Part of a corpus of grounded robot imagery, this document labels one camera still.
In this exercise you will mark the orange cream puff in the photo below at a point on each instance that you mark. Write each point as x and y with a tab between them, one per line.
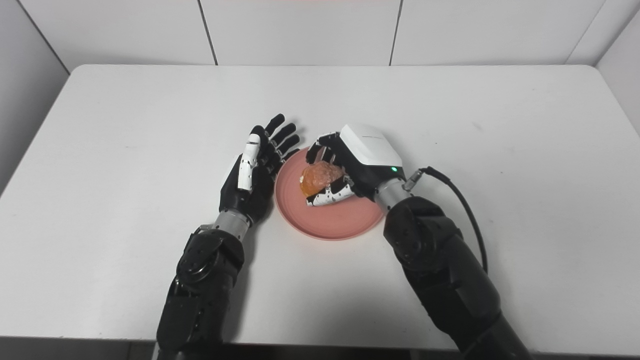
320	177

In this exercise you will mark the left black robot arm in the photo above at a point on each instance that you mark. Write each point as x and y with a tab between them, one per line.
205	285

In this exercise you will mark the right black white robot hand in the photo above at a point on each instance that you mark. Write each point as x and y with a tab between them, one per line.
360	165

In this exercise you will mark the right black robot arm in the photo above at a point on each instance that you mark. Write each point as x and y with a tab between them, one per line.
440	270

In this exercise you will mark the pink round plate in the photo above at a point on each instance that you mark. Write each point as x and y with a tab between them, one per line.
327	215

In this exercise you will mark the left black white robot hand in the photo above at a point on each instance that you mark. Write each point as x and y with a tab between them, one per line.
255	180

